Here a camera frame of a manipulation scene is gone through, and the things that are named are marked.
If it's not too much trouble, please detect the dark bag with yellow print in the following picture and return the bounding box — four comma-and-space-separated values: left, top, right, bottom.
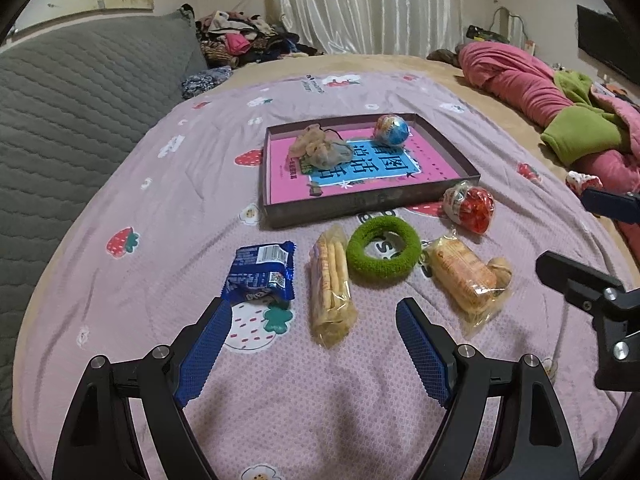
465, 25, 511, 45

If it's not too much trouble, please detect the blue toy egg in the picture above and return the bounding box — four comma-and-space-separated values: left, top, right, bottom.
374, 114, 411, 141

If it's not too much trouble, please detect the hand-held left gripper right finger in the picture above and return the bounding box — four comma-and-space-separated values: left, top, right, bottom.
395, 297, 581, 480

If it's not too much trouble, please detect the blue floral cloth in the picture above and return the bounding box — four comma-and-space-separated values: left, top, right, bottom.
181, 66, 235, 100

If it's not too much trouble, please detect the green blanket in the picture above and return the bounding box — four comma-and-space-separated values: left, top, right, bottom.
541, 69, 631, 166

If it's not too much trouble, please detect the green fuzzy scrunchie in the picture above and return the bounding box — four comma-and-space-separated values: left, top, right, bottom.
346, 216, 423, 288

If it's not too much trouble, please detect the red white chocolate egg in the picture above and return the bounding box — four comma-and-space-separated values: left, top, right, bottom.
442, 180, 496, 235

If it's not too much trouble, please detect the long clear cracker packet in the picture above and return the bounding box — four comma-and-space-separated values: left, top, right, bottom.
309, 225, 360, 347

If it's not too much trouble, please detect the pile of clothes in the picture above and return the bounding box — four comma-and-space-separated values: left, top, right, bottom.
195, 7, 321, 68

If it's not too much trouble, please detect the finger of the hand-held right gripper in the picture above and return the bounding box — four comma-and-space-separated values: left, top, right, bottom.
580, 186, 640, 224
535, 251, 640, 391

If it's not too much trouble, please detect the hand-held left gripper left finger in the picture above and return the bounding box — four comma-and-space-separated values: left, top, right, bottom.
52, 296, 235, 480

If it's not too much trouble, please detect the grey quilted headboard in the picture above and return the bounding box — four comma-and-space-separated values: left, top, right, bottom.
0, 10, 208, 461

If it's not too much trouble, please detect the black wall television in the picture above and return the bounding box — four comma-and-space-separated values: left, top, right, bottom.
576, 4, 640, 86

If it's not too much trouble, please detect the brown plush item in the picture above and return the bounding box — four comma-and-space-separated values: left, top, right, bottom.
427, 49, 463, 67

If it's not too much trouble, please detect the small red white plush toy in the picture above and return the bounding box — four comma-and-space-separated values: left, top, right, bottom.
565, 170, 603, 206

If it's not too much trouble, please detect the pink duvet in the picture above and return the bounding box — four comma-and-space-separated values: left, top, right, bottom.
459, 40, 640, 256

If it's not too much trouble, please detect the shallow cardboard box pink bottom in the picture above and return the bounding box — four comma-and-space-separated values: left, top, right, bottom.
261, 112, 482, 229

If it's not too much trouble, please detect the pink strawberry print blanket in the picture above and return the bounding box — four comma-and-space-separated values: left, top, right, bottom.
15, 71, 631, 480

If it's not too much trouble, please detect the orange label cracker packet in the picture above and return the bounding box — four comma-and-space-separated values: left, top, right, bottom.
425, 232, 514, 336

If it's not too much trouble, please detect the blue cookie packet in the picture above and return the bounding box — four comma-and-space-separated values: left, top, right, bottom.
222, 241, 296, 311

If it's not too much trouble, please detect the white curtain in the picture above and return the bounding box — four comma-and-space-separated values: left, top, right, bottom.
270, 0, 463, 58

